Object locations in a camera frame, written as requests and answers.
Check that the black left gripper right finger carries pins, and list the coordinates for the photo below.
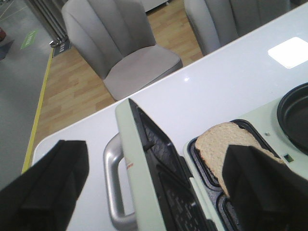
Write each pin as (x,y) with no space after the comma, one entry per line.
(266,195)

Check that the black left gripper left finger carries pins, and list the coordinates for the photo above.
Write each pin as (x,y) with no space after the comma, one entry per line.
(44,197)

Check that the white bread slice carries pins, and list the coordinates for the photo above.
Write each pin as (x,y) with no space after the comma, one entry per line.
(214,142)

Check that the mint green sandwich maker lid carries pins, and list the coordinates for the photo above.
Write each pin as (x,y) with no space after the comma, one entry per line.
(164,193)

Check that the mint green breakfast maker base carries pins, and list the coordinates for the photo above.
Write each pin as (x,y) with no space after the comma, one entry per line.
(263,124)

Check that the black round frying pan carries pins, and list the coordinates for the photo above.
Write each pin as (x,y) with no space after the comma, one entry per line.
(292,115)

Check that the left grey upholstered chair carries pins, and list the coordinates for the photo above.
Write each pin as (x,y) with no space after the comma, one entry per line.
(116,40)

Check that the grey upholstered chair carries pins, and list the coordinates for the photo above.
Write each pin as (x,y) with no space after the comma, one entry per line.
(116,40)
(216,23)

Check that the right grey upholstered chair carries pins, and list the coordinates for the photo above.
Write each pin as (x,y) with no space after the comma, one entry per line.
(216,23)

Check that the metal barrier post base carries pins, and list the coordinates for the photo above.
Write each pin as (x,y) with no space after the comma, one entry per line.
(58,42)

